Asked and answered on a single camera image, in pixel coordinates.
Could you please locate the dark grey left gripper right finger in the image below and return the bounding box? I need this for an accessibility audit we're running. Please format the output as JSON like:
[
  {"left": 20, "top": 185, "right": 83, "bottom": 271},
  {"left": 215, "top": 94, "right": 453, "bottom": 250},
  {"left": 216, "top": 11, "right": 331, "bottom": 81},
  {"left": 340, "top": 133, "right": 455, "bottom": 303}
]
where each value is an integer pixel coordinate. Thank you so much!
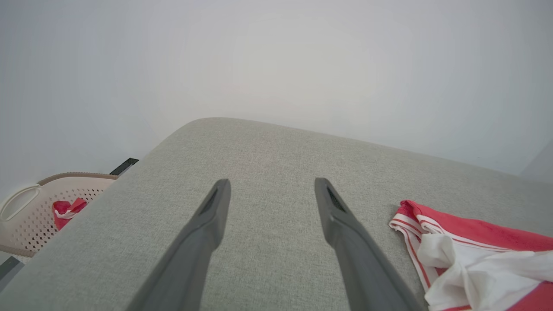
[{"left": 314, "top": 177, "right": 426, "bottom": 311}]

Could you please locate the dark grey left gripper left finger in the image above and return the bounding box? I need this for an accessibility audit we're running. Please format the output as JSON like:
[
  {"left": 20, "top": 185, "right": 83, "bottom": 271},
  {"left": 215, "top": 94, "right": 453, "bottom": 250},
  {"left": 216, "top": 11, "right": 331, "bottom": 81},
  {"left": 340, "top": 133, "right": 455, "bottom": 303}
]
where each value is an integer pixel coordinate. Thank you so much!
[{"left": 126, "top": 179, "right": 232, "bottom": 311}]

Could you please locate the red white striped jersey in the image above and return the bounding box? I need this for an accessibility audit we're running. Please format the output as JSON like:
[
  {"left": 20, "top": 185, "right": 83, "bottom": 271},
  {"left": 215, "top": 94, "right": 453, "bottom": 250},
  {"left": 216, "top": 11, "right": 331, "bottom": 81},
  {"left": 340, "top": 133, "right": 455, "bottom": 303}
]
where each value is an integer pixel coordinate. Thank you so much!
[{"left": 389, "top": 200, "right": 553, "bottom": 311}]

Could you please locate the red white garment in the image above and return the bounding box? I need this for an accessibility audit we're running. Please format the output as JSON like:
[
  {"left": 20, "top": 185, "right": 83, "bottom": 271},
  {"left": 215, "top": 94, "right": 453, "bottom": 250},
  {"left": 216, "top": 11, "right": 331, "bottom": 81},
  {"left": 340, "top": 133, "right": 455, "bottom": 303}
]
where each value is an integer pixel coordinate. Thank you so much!
[{"left": 52, "top": 198, "right": 88, "bottom": 231}]

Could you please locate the beige perforated laundry basket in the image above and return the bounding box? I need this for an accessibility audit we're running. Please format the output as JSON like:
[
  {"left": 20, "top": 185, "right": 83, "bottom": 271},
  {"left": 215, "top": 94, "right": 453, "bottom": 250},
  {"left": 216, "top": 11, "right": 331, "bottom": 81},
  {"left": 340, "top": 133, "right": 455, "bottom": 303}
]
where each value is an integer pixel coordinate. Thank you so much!
[{"left": 0, "top": 172, "right": 119, "bottom": 258}]

